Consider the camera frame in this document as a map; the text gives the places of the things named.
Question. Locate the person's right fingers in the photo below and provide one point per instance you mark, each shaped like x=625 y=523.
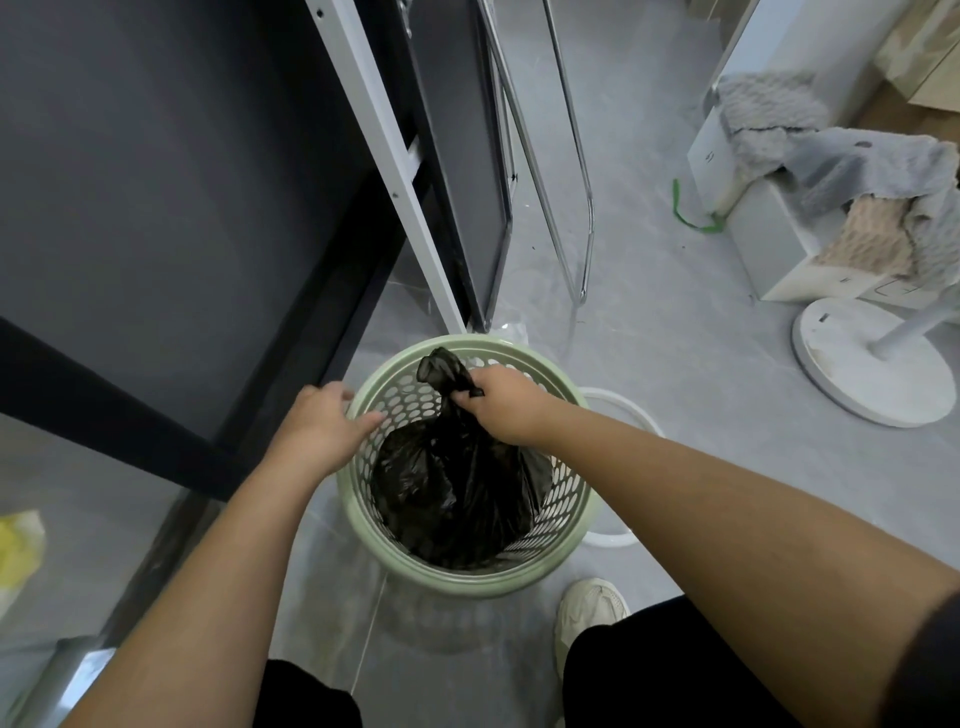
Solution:
x=468 y=394

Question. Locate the person's left hand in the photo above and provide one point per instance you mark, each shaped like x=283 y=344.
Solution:
x=319 y=429

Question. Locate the white sneaker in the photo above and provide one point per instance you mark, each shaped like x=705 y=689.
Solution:
x=583 y=616

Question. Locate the wooden cabinet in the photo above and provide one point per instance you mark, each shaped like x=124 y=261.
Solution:
x=921 y=49

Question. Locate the black garbage bag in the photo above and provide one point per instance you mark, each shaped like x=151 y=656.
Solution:
x=454 y=480

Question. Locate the person's left forearm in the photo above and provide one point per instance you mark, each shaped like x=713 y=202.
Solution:
x=206 y=600

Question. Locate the white round fan base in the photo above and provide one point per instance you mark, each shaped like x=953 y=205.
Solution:
x=862 y=360

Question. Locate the person's right hand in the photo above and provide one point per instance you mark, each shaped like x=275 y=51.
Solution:
x=508 y=406

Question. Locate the grey fluffy cloth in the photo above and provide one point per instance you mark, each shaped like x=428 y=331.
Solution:
x=840 y=157

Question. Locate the yellow plastic bag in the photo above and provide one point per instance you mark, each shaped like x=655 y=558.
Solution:
x=16 y=551

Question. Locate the white cardboard box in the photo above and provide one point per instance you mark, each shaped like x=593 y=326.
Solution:
x=795 y=247

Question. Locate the beige knitted cloth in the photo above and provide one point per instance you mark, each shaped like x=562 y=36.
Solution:
x=870 y=238

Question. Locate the chrome tube frame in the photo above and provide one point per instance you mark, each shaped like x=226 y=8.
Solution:
x=551 y=157

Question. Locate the person's right forearm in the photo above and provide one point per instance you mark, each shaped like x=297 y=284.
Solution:
x=750 y=555

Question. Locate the white metal desk leg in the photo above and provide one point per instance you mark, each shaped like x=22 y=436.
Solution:
x=390 y=157

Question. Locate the green perforated waste basket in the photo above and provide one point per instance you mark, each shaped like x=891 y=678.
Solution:
x=465 y=472

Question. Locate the person's left thumb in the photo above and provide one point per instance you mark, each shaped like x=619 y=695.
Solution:
x=333 y=390

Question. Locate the dark grey desk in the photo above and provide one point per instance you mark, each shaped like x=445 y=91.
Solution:
x=165 y=210

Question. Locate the white tall appliance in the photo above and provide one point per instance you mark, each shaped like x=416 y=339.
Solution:
x=795 y=52

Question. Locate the black flat panel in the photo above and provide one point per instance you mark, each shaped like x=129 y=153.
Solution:
x=459 y=150

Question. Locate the black trousers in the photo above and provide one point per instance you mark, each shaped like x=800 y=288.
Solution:
x=660 y=675

